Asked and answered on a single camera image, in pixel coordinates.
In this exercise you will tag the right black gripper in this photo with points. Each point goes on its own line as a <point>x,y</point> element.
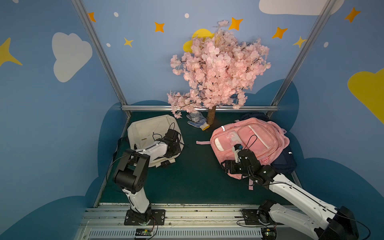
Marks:
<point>240,156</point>

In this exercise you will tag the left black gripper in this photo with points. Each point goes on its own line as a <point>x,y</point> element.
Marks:
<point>173,143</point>

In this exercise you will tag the pink backpack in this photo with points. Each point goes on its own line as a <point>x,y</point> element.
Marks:
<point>266,139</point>

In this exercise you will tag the cream white bag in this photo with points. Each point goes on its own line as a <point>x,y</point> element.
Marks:
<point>145,138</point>

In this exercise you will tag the navy blue backpack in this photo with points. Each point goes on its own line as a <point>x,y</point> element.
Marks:
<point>284,163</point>

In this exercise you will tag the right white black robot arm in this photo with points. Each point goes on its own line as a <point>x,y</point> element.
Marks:
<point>315,218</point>

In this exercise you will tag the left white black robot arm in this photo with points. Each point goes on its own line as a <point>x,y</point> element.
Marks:
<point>131,172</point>

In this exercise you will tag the right green circuit board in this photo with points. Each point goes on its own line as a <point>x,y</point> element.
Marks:
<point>268,234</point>

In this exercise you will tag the green circuit board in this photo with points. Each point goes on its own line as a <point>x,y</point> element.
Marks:
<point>268,234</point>
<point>143,233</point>

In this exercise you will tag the pink cherry blossom tree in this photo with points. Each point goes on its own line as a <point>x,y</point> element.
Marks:
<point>219,69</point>

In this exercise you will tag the left green circuit board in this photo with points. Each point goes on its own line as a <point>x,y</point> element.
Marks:
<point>143,233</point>

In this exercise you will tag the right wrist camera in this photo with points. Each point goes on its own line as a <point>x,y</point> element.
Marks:
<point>236,149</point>

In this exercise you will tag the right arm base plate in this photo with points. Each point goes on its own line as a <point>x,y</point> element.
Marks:
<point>254,217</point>

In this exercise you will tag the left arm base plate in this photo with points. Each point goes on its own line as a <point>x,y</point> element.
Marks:
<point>150,217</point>

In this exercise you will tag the aluminium rail base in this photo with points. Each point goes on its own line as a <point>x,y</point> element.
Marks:
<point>194,222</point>

